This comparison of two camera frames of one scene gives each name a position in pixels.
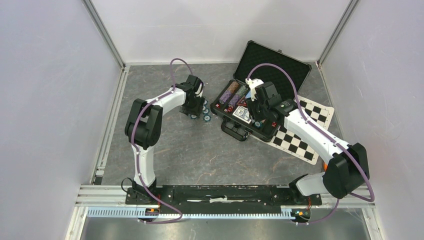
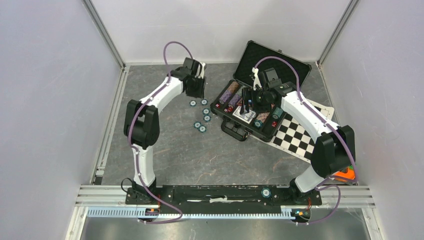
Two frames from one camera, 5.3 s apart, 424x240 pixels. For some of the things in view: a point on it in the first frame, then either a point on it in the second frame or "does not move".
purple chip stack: x=234 y=100 does not move
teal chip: x=257 y=124 does not move
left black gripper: x=197 y=110 -> x=199 y=93
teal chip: x=207 y=118 does not move
